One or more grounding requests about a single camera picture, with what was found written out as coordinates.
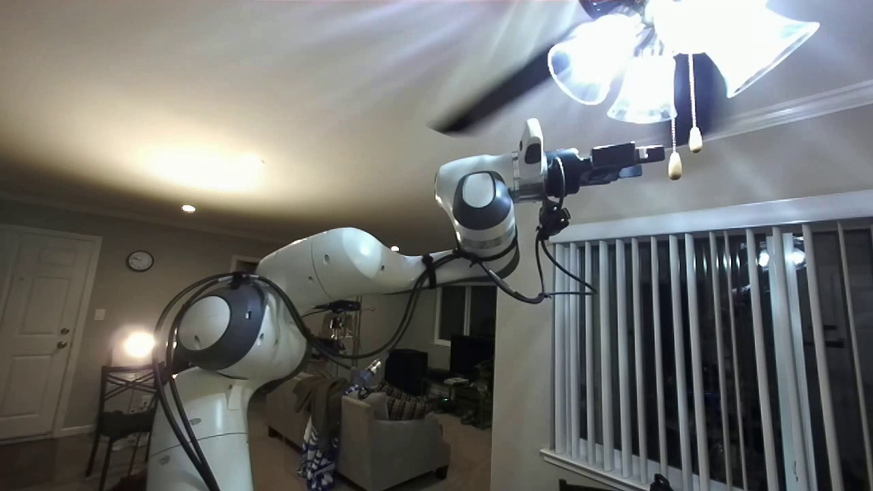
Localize white door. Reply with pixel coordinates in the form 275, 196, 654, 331
0, 227, 100, 439

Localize dark ceiling fan blade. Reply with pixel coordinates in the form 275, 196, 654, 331
432, 46, 552, 136

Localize shorter lamp pull cord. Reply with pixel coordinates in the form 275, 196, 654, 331
684, 51, 706, 155

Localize white window shutters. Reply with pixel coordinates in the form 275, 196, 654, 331
544, 192, 873, 491

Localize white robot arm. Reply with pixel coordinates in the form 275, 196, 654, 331
145, 141, 665, 491

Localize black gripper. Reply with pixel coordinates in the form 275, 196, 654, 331
546, 146, 665, 196

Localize dark metal side table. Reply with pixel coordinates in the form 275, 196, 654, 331
84, 365, 156, 488

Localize glowing table lamp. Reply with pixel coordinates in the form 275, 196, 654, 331
114, 331, 159, 365

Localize round wall clock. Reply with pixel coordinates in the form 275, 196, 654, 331
126, 252, 156, 272

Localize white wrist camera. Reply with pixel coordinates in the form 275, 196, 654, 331
516, 118, 546, 181

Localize grey sofa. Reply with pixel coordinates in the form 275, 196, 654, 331
267, 365, 454, 491

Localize longer lamp pull cord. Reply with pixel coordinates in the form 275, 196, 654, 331
665, 51, 684, 184

